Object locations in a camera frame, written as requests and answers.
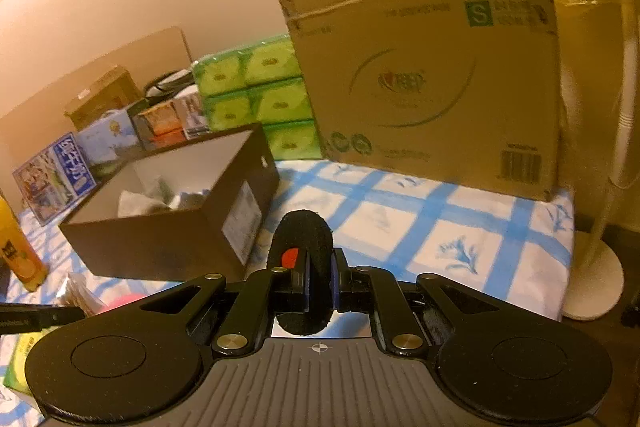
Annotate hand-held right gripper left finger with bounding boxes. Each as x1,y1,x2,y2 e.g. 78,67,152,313
140,257,311,355

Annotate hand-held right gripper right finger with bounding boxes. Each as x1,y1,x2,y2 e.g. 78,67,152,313
330,249,501,355

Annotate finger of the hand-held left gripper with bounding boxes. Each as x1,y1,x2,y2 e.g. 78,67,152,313
0,301,85,324

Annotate black round puff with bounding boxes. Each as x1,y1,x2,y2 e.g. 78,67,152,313
266,209,335,337

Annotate brown shoe box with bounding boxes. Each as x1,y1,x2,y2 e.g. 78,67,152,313
59,123,281,283

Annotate light grey fluffy cloth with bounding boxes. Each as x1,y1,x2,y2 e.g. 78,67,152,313
117,189,173,217

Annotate green tissue box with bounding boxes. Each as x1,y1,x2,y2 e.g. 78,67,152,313
2,332,38,400

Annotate pink lidded cartoon cup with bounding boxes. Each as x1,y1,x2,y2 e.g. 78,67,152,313
102,292,138,314

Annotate orange juice bottle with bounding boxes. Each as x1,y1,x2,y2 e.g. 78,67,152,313
0,194,50,293

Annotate blue checked bed sheet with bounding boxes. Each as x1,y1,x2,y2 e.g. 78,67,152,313
0,159,576,423

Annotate dark blue milk carton box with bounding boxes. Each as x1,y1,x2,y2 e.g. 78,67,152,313
12,132,96,228

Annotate light blue cow milk box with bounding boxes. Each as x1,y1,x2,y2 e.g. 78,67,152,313
77,109,141,180

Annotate stack of green tissue packs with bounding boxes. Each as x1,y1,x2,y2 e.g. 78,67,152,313
191,34,323,160

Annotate large tan cardboard box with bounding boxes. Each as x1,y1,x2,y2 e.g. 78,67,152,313
264,0,561,202

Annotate red snack box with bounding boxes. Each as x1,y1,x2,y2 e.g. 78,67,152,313
150,129,188,148

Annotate wooden bed headboard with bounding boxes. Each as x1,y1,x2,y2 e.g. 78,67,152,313
0,26,196,212

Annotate white photo print box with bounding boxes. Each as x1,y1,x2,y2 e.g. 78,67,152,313
175,92,208,138

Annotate orange black snack box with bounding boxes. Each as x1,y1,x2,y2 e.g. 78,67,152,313
132,99,183,135

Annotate small brown cardboard box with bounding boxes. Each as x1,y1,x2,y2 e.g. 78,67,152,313
64,66,143,132

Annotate black bag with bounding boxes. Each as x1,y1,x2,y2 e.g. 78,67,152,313
144,69,198,100

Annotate white fan stand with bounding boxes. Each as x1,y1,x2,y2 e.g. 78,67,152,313
562,2,633,320

